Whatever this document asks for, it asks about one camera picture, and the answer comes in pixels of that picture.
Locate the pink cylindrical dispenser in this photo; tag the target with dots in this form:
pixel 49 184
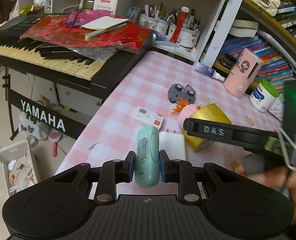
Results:
pixel 243 73

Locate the pink duck plush toy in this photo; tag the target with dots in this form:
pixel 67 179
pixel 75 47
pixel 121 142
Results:
pixel 184 110

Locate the wooden bookshelf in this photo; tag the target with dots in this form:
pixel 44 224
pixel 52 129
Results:
pixel 246 10

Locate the row of colourful books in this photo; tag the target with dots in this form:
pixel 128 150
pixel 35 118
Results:
pixel 276 68

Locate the white pen holder cups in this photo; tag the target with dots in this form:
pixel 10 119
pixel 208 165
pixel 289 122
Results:
pixel 162 32

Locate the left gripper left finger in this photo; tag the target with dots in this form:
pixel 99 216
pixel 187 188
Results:
pixel 112 173

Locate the white quilted pouch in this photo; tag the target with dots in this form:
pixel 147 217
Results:
pixel 277 108

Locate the small white card box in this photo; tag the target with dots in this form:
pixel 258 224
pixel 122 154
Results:
pixel 146 117

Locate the grey toy car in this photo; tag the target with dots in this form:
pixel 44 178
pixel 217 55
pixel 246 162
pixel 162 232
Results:
pixel 177 92

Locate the black Yamaha keyboard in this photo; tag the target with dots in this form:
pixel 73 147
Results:
pixel 42 45

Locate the white jar green lid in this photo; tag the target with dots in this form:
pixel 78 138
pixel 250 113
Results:
pixel 263 96

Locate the white notebook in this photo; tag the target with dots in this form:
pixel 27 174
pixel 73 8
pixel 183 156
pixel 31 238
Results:
pixel 103 25

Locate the white floor basket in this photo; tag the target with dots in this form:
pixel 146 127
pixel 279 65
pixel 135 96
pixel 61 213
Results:
pixel 19 167

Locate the person right hand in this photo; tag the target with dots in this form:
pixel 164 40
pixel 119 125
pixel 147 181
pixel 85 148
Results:
pixel 275 178

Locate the mint green device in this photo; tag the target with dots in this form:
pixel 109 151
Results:
pixel 147 165

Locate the pink checkered tablecloth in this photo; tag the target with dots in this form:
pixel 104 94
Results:
pixel 112 131

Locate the white shelf unit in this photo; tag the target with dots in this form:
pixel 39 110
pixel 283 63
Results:
pixel 203 15

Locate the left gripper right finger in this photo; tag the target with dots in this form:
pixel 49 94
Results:
pixel 185 175

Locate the keyboard stand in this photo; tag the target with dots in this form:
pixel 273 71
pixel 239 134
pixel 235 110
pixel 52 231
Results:
pixel 38 112

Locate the white sponge block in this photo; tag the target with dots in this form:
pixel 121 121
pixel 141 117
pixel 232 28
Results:
pixel 173 144

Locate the red figure ornament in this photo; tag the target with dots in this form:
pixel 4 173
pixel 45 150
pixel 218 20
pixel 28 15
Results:
pixel 176 33

